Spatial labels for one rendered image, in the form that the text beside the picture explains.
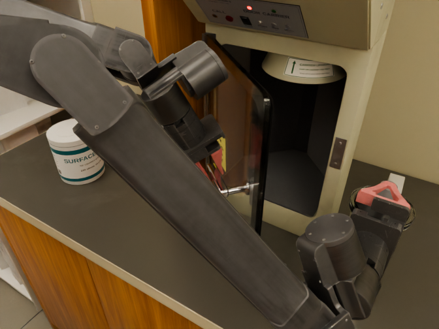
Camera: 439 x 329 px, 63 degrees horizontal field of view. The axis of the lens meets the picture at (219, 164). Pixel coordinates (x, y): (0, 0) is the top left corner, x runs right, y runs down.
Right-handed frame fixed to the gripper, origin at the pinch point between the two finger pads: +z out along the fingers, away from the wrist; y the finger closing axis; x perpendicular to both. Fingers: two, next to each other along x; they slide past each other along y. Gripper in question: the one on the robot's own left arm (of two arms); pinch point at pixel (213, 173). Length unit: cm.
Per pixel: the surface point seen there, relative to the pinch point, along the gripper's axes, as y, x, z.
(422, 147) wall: -53, -15, 45
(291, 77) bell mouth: -21.9, -8.6, -3.4
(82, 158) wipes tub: 30.7, -38.7, 3.8
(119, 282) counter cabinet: 36.6, -12.0, 25.5
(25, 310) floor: 119, -74, 75
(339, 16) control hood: -26.8, 4.9, -16.8
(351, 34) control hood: -28.4, 4.1, -12.7
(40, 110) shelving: 51, -96, 6
